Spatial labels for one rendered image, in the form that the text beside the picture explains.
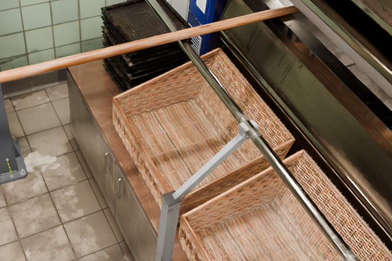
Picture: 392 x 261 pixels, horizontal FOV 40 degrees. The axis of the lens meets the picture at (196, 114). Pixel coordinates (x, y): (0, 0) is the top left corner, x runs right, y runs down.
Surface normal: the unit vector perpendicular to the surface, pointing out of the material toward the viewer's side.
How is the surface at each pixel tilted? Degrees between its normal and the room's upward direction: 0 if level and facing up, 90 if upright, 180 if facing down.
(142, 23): 0
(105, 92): 0
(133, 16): 0
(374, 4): 70
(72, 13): 90
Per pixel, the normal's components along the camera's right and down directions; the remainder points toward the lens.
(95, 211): 0.11, -0.70
